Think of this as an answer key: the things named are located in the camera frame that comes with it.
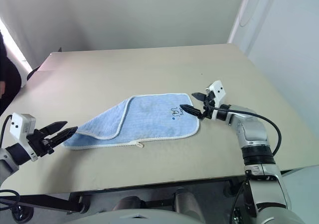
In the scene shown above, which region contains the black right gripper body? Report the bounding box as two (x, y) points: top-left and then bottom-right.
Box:
(202, 91), (217, 120)

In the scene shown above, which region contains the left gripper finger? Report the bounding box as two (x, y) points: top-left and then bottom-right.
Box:
(49, 126), (79, 149)
(39, 120), (68, 136)

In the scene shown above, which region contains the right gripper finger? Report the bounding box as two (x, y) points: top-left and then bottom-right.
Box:
(191, 92), (207, 102)
(179, 105), (203, 120)

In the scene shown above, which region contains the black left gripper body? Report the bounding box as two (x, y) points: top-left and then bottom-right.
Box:
(26, 128), (55, 158)

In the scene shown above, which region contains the blue towel with white trim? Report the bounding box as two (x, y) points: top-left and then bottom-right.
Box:
(61, 92), (200, 151)

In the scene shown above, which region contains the person in dark clothing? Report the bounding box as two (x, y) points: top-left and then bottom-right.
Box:
(0, 31), (22, 116)

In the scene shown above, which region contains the silver robot torso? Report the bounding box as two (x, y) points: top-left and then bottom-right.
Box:
(98, 208), (306, 224)

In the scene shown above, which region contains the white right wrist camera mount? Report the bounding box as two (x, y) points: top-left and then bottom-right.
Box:
(204, 80), (227, 120)

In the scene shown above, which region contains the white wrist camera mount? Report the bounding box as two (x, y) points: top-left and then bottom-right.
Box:
(9, 112), (38, 161)
(204, 80), (227, 120)

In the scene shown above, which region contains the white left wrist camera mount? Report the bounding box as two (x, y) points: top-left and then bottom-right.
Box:
(9, 112), (38, 161)

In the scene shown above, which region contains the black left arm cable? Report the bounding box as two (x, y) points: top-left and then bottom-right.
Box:
(0, 114), (13, 147)

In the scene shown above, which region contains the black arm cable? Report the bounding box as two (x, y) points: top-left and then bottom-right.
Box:
(213, 106), (282, 157)
(0, 114), (13, 147)

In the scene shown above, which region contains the black cable loop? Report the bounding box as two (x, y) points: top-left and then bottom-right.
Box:
(0, 189), (34, 222)

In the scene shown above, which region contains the black table frame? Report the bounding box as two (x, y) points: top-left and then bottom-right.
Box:
(0, 176), (250, 215)

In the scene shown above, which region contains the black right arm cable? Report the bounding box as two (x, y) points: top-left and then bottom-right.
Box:
(213, 106), (282, 157)

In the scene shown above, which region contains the black hanging cable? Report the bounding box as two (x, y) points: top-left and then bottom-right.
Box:
(230, 175), (251, 224)

